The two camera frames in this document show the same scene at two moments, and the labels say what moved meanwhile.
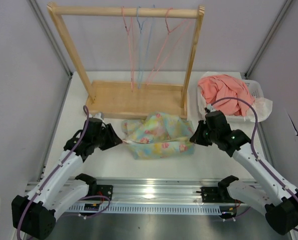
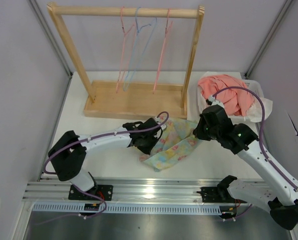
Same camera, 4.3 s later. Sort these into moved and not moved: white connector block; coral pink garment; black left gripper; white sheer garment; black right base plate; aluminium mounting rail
Moved: black left gripper; white connector block
Not moved: aluminium mounting rail; black right base plate; white sheer garment; coral pink garment
